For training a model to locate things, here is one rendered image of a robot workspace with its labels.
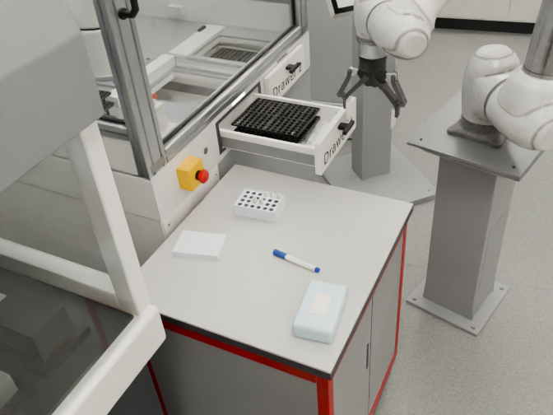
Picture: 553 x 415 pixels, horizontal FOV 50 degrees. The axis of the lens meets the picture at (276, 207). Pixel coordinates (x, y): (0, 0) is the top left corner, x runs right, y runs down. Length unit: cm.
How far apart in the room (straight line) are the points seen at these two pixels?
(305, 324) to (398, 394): 93
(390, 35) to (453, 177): 76
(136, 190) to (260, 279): 42
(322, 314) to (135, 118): 64
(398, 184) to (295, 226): 143
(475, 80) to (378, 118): 106
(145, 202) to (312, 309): 57
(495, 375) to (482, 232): 52
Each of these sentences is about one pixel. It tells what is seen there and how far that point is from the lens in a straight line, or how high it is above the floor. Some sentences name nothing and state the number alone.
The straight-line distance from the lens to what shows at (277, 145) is 176.
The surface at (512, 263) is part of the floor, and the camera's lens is 273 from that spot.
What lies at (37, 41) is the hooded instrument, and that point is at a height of 152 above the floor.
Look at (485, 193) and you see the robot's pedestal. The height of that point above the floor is 61.
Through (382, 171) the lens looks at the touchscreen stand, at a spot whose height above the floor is 6.
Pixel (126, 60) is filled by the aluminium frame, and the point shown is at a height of 126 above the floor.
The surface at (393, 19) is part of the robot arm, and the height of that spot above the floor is 129.
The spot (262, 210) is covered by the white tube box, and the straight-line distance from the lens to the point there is 166.
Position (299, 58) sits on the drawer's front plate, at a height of 89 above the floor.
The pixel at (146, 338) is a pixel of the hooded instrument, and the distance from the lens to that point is 130.
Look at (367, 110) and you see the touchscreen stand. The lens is 283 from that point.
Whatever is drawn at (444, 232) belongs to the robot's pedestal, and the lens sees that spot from 222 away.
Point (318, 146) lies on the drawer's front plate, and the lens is 168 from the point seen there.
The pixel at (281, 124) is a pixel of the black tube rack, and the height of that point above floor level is 90.
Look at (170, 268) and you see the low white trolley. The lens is 159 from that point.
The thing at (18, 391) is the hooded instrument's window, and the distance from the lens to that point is 108.
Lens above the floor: 183
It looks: 38 degrees down
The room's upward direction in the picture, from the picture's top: 5 degrees counter-clockwise
